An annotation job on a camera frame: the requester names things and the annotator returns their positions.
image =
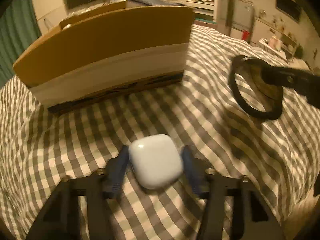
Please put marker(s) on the large green curtain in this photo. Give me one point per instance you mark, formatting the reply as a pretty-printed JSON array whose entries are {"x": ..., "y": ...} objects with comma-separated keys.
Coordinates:
[{"x": 19, "y": 29}]

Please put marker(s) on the black tape roll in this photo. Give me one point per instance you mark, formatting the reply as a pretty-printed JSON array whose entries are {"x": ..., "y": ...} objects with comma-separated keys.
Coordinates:
[{"x": 270, "y": 96}]

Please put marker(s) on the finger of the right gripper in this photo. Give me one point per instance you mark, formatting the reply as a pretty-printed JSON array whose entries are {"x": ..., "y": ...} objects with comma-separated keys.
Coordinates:
[{"x": 288, "y": 77}]

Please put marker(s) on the white earbuds case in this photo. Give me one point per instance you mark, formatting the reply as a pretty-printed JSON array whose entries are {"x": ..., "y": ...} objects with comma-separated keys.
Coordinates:
[{"x": 155, "y": 160}]

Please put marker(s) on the brown cardboard box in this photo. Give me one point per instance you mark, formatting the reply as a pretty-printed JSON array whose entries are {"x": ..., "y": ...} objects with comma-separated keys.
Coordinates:
[{"x": 106, "y": 52}]

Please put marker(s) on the grey checkered bed quilt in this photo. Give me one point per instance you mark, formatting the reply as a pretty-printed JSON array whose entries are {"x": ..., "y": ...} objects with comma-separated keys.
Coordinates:
[{"x": 39, "y": 148}]

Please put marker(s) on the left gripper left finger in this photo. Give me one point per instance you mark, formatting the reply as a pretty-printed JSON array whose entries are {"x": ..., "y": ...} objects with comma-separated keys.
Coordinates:
[{"x": 59, "y": 217}]

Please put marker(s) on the black range hood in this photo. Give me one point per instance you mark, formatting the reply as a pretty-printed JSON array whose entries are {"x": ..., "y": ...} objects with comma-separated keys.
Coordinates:
[{"x": 290, "y": 8}]

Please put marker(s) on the small white side table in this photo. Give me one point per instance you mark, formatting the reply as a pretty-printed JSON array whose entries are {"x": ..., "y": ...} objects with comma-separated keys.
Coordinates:
[{"x": 273, "y": 46}]

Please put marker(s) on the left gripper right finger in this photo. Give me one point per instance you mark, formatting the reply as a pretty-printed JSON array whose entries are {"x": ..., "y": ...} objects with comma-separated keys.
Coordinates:
[{"x": 252, "y": 218}]

